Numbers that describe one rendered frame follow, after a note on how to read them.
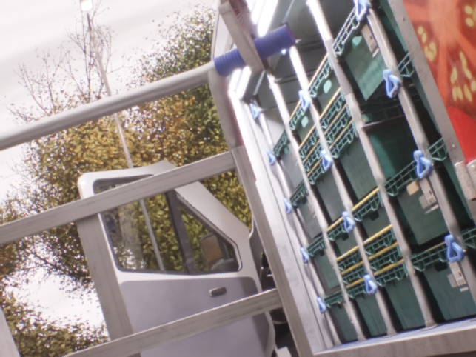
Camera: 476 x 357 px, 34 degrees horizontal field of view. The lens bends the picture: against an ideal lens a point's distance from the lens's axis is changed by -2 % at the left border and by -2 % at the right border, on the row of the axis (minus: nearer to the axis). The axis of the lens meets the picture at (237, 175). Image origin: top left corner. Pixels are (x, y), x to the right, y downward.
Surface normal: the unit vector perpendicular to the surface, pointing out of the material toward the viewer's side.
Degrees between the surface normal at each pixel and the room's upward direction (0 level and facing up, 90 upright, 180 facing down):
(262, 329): 89
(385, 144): 93
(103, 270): 90
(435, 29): 90
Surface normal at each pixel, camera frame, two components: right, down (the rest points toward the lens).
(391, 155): 0.15, -0.16
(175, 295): 0.45, -0.32
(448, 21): -0.94, 0.27
